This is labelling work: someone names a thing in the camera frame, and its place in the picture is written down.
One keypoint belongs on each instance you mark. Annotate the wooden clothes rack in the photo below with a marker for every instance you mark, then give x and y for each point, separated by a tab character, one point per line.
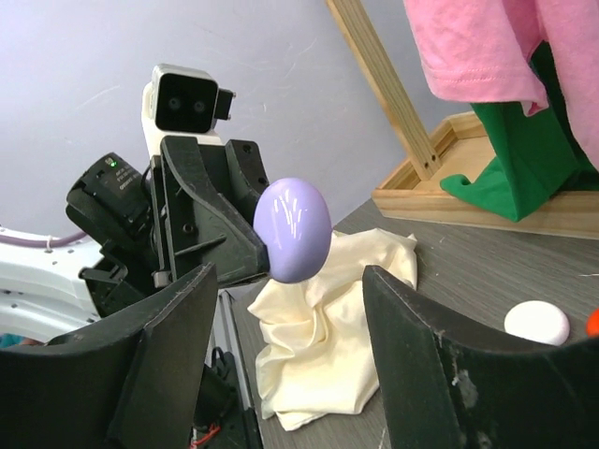
459	145

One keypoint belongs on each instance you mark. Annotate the orange earbud charging case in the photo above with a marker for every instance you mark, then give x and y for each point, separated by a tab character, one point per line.
592	325

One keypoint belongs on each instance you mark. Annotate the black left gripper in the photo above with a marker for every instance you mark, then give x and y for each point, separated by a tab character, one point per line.
193	206

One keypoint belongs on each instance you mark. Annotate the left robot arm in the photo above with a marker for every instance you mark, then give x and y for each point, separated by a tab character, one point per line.
42	293

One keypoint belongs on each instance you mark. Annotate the pink shirt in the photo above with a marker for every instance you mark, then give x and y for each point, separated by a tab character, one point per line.
480	52

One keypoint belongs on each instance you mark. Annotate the white earbud charging case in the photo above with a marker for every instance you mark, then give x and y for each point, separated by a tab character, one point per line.
538	321

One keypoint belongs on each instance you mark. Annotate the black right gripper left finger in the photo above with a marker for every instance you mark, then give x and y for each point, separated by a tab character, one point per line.
127	381

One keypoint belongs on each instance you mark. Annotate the green shirt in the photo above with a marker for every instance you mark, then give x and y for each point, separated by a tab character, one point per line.
535	157

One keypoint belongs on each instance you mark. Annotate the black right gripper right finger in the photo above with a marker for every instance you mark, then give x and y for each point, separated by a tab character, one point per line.
448	381

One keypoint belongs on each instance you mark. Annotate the cream crumpled cloth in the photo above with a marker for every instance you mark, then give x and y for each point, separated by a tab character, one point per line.
318	357

